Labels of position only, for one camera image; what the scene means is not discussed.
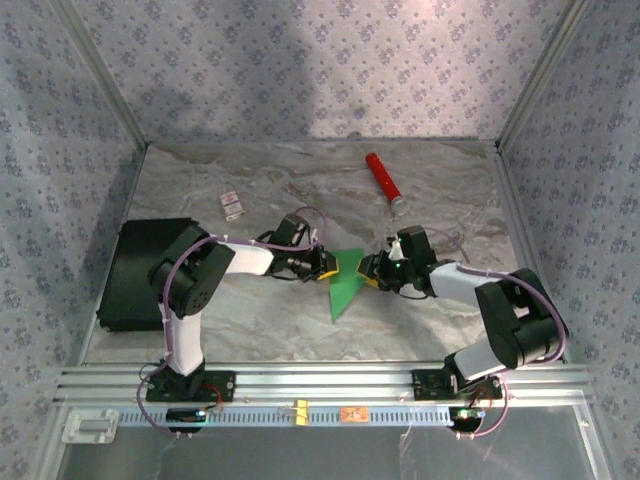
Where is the green cloth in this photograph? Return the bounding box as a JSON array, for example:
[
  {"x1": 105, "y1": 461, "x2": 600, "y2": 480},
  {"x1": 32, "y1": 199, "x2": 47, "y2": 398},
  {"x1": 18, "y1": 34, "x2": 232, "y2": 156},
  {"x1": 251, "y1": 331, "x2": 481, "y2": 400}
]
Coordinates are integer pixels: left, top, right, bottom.
[{"x1": 327, "y1": 248, "x2": 365, "y2": 324}]

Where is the small white red card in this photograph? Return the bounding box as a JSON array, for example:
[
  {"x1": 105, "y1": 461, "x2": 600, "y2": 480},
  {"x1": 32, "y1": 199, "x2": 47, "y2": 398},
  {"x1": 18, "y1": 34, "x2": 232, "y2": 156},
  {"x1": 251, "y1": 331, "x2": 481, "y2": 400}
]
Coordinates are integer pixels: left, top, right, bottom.
[{"x1": 219, "y1": 191, "x2": 247, "y2": 222}]

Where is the red tube with silver cap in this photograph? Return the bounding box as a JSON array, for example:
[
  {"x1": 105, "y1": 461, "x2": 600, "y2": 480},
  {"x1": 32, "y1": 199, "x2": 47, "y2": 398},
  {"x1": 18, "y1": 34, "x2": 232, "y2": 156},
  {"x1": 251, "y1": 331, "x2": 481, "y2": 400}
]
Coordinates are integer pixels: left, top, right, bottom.
[{"x1": 364, "y1": 151, "x2": 409, "y2": 217}]

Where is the black right controller board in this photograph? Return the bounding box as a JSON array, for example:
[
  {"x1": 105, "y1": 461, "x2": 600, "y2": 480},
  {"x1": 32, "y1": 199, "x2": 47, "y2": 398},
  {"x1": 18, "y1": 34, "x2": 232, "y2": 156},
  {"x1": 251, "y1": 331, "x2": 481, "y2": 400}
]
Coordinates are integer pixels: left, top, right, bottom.
[{"x1": 447, "y1": 405, "x2": 486, "y2": 433}]

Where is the black controller board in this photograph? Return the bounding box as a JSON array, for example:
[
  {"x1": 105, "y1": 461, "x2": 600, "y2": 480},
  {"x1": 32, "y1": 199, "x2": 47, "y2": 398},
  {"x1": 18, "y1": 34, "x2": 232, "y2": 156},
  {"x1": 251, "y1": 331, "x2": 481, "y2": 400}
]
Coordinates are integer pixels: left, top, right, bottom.
[
  {"x1": 447, "y1": 405, "x2": 486, "y2": 433},
  {"x1": 165, "y1": 407, "x2": 209, "y2": 434}
]

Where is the black case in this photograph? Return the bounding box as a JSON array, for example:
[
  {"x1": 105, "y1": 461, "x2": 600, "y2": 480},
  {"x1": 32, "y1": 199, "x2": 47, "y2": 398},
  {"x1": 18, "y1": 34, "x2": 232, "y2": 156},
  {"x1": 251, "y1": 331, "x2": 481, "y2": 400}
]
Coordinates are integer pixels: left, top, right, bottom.
[{"x1": 95, "y1": 218, "x2": 201, "y2": 332}]

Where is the clear acrylic panel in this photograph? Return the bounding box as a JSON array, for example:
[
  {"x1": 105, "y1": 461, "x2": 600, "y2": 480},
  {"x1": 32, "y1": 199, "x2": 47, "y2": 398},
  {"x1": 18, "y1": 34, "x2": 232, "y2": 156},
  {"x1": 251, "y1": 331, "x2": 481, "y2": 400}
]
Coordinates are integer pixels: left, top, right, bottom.
[{"x1": 52, "y1": 424, "x2": 609, "y2": 480}]

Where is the black left controller board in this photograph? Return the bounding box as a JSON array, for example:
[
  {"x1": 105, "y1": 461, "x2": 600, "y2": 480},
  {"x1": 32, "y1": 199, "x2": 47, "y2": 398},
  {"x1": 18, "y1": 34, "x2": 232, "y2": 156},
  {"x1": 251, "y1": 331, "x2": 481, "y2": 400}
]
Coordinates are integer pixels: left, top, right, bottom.
[{"x1": 165, "y1": 407, "x2": 209, "y2": 434}]

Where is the aluminium mounting rail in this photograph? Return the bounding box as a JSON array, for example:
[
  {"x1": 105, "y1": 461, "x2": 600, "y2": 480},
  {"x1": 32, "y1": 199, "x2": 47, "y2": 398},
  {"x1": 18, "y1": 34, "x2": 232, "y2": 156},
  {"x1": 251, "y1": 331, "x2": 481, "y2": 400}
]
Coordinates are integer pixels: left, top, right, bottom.
[{"x1": 52, "y1": 363, "x2": 596, "y2": 404}]

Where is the aluminium table side rail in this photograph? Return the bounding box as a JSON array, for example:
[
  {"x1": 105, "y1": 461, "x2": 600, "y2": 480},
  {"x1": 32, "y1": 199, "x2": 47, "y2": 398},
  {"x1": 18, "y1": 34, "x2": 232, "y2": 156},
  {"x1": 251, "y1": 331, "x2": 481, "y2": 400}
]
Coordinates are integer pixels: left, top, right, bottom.
[
  {"x1": 492, "y1": 142, "x2": 571, "y2": 364},
  {"x1": 77, "y1": 144, "x2": 149, "y2": 366}
]

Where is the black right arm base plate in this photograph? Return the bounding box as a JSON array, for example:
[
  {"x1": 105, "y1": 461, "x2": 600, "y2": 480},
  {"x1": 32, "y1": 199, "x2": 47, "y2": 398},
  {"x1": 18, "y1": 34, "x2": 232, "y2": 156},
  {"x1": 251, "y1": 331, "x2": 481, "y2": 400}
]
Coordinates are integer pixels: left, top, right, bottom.
[{"x1": 411, "y1": 368, "x2": 504, "y2": 401}]

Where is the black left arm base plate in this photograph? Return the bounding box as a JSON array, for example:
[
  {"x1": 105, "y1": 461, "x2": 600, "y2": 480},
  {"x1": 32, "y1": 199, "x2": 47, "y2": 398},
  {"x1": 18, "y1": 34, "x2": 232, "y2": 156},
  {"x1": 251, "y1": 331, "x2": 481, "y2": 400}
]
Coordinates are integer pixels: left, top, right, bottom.
[{"x1": 145, "y1": 369, "x2": 237, "y2": 404}]

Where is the grey slotted cable duct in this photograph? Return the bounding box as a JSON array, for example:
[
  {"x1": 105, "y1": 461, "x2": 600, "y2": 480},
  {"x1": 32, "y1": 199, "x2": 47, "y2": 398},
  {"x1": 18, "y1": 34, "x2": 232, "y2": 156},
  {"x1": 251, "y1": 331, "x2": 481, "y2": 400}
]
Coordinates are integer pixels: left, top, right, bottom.
[{"x1": 117, "y1": 405, "x2": 454, "y2": 428}]

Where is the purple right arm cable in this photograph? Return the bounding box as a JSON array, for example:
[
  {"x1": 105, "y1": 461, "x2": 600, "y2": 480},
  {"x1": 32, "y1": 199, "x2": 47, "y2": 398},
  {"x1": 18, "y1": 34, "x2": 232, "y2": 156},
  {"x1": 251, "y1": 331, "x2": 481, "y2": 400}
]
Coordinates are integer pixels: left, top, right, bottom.
[{"x1": 424, "y1": 227, "x2": 571, "y2": 440}]

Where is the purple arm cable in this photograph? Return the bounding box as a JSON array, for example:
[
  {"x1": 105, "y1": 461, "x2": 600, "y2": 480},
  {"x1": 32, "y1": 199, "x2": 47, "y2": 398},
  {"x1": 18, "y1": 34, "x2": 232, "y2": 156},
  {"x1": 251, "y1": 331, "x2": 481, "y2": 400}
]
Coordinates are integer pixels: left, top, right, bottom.
[
  {"x1": 137, "y1": 206, "x2": 330, "y2": 440},
  {"x1": 424, "y1": 227, "x2": 571, "y2": 440}
]

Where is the aluminium frame post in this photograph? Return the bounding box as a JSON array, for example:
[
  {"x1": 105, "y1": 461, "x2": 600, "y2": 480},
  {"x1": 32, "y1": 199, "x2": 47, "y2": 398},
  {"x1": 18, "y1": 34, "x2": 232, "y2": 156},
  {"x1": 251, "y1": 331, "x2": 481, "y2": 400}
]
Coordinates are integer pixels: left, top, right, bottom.
[{"x1": 494, "y1": 0, "x2": 601, "y2": 151}]

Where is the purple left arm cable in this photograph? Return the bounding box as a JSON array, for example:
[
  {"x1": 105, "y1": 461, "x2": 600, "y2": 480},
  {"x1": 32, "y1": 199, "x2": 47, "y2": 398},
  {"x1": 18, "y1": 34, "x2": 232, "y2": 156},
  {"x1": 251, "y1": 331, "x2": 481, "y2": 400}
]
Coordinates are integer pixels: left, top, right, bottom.
[{"x1": 137, "y1": 206, "x2": 330, "y2": 440}]

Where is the white plastic bracket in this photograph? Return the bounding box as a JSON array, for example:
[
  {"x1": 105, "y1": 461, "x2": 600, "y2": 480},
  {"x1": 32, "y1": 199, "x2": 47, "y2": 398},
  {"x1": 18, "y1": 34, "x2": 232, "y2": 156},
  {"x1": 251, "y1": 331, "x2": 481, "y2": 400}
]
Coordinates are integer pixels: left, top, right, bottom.
[{"x1": 61, "y1": 409, "x2": 121, "y2": 446}]

